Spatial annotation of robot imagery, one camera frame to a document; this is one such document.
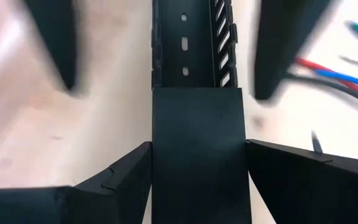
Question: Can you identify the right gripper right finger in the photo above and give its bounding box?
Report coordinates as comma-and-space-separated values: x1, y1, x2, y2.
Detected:
245, 138, 358, 224

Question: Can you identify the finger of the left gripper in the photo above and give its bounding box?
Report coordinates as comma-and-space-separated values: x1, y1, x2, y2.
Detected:
252, 0, 336, 101
22, 0, 81, 93

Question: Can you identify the black duct cover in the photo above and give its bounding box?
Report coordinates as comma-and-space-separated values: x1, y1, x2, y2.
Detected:
151, 86, 253, 224

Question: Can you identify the black zip tie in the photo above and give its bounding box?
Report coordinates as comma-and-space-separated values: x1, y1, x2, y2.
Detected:
310, 130, 324, 154

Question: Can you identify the black slotted cable duct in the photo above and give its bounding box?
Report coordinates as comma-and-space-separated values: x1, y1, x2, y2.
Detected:
150, 0, 239, 90

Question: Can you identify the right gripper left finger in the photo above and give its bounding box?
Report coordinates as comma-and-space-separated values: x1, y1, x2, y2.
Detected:
0, 141, 153, 224

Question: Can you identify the multicolour wire bundle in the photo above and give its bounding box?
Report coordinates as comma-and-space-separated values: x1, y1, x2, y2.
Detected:
286, 20, 358, 123

